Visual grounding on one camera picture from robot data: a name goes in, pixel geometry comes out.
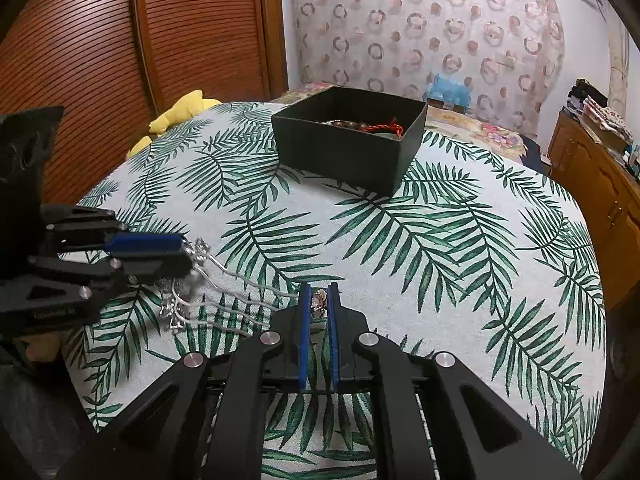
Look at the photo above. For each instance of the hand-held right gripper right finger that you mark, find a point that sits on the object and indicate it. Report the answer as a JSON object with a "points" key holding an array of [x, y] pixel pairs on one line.
{"points": [[333, 345]]}

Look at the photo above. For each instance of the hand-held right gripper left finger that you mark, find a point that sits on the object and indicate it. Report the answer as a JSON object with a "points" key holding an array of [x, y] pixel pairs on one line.
{"points": [[302, 345]]}

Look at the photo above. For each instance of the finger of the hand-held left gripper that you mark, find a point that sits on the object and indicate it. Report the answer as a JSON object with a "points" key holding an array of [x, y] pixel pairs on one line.
{"points": [[75, 285], [145, 244]]}

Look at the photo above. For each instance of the small pink flower brooch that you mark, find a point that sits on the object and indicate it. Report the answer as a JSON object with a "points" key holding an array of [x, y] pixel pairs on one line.
{"points": [[319, 302]]}

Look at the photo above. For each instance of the silver ornate hair comb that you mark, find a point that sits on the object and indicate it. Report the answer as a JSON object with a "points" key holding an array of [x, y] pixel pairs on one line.
{"points": [[200, 252]]}

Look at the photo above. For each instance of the black box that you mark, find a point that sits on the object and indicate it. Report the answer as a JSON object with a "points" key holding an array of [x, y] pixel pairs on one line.
{"points": [[345, 155]]}

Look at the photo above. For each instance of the yellow plush toy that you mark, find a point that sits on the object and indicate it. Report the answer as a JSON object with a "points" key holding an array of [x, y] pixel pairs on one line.
{"points": [[175, 112]]}

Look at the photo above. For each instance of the green leaf print tablecloth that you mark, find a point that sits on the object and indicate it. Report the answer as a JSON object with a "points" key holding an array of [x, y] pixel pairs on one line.
{"points": [[450, 270]]}

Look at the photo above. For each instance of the wooden louvered wardrobe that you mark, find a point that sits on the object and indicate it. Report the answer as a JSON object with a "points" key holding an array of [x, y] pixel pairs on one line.
{"points": [[150, 45]]}

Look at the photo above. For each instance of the blue toy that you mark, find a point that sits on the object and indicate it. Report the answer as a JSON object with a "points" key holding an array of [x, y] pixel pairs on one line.
{"points": [[450, 91]]}

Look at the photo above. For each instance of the wooden cabinet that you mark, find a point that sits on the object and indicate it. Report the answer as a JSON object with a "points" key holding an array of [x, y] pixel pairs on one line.
{"points": [[595, 190]]}

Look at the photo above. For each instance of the stack of folded fabrics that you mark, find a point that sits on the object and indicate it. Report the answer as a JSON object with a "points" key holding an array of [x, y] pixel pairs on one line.
{"points": [[600, 110]]}

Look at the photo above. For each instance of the beige patterned curtain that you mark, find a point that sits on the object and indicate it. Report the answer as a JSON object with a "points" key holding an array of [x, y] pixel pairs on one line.
{"points": [[620, 65]]}

